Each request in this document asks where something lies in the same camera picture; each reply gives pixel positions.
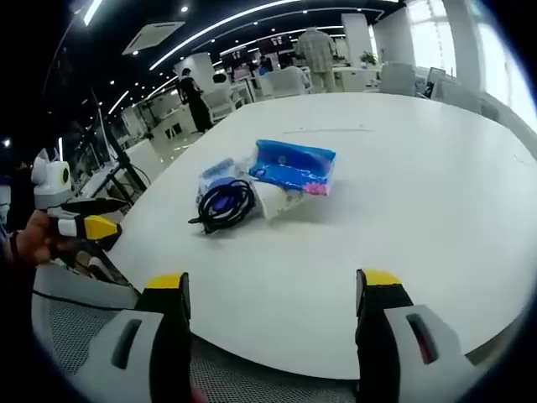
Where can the white tissue packet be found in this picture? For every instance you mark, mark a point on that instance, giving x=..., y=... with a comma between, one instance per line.
x=279, y=201

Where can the blue tissue packet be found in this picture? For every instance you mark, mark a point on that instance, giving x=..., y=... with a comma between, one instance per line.
x=293, y=165

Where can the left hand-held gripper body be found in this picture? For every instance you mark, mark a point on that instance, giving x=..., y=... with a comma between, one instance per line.
x=49, y=182

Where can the black tripod stand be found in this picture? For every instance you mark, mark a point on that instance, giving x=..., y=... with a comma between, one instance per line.
x=113, y=147

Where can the person's left hand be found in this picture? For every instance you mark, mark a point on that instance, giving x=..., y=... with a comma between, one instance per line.
x=35, y=239

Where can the green potted plant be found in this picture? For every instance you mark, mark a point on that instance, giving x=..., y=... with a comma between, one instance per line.
x=369, y=58

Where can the clear plastic bag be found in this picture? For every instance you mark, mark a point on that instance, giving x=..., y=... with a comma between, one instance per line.
x=218, y=178

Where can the white office chair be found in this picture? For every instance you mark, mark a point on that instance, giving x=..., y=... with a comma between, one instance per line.
x=396, y=77
x=286, y=82
x=218, y=103

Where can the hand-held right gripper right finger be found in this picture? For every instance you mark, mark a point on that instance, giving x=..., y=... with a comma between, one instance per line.
x=413, y=340

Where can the ceiling air conditioner vent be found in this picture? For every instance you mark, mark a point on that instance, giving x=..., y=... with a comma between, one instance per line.
x=153, y=37

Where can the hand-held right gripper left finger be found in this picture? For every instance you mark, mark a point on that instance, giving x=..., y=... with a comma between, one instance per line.
x=138, y=336

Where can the white table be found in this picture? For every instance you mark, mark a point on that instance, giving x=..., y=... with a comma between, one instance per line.
x=377, y=201

